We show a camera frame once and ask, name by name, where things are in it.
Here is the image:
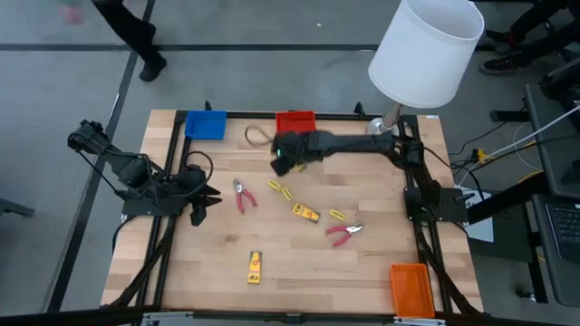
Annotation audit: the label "black floor cable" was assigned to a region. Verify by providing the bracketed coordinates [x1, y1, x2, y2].
[448, 120, 531, 191]

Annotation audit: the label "black metal beam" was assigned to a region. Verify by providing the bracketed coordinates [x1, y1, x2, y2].
[465, 170, 552, 226]

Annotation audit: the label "yellow crayon box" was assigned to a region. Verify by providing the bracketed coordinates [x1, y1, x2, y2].
[291, 202, 322, 224]
[246, 251, 263, 285]

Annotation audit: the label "white paper sheet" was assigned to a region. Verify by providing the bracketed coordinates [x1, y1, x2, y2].
[460, 187, 496, 244]

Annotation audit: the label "white shade silver table lamp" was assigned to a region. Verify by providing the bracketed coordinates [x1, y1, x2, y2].
[364, 0, 486, 149]

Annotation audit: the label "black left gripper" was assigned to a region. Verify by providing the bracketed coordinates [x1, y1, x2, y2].
[178, 165, 224, 210]

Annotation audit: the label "blue plastic basket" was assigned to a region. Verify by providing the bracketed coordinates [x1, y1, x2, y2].
[184, 110, 227, 141]

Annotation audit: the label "orange plastic basket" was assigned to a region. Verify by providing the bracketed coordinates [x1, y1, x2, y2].
[390, 263, 436, 320]

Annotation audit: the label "dark grey side desk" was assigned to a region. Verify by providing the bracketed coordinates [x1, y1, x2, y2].
[525, 58, 580, 309]

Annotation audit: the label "black laptop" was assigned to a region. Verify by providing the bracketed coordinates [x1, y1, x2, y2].
[545, 198, 580, 264]

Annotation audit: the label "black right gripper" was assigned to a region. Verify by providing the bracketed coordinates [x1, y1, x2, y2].
[270, 129, 325, 178]

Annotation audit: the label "black furniture leg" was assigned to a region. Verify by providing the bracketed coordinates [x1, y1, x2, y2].
[0, 197, 36, 219]

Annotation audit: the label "black beam with silver brackets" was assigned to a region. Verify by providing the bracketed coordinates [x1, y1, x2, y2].
[0, 305, 580, 326]

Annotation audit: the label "white cable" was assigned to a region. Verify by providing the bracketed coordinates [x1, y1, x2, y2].
[452, 103, 580, 177]

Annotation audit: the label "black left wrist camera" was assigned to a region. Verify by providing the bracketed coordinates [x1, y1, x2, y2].
[189, 204, 208, 227]

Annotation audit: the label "person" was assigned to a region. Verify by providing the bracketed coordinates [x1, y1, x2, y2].
[478, 0, 580, 76]
[90, 0, 168, 83]

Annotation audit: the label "pink handled pliers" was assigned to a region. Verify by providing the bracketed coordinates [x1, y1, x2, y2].
[325, 222, 365, 248]
[232, 177, 258, 215]

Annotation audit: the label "red plastic basket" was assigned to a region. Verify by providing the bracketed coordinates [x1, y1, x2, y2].
[275, 110, 317, 136]

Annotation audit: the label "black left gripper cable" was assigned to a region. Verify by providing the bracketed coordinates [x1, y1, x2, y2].
[184, 150, 215, 198]

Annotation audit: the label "brown rubber band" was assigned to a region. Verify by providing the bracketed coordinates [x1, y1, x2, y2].
[244, 125, 277, 148]

